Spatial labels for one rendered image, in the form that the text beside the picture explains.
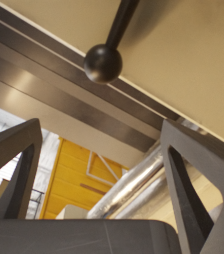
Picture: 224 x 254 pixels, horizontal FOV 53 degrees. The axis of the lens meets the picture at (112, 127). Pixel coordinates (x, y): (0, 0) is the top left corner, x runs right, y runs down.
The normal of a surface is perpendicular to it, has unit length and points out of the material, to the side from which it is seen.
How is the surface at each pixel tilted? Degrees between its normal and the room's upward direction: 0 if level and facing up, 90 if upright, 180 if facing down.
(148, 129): 90
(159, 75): 90
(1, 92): 90
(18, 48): 90
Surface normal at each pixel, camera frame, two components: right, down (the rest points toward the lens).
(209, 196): 0.02, 0.58
